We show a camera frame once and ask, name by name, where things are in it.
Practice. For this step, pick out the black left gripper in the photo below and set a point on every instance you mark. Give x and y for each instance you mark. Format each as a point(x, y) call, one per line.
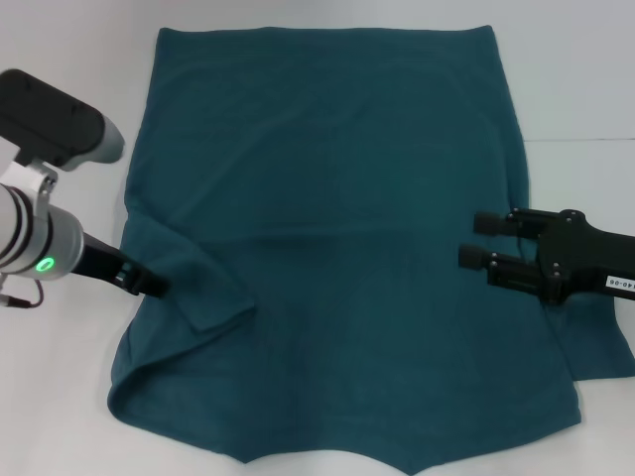
point(99, 263)

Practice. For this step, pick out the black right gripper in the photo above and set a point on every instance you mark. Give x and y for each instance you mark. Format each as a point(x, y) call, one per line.
point(590, 258)

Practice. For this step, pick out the blue shirt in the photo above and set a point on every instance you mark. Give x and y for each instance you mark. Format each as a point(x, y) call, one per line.
point(322, 173)

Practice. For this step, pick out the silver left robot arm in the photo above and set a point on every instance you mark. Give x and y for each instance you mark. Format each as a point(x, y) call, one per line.
point(44, 238)

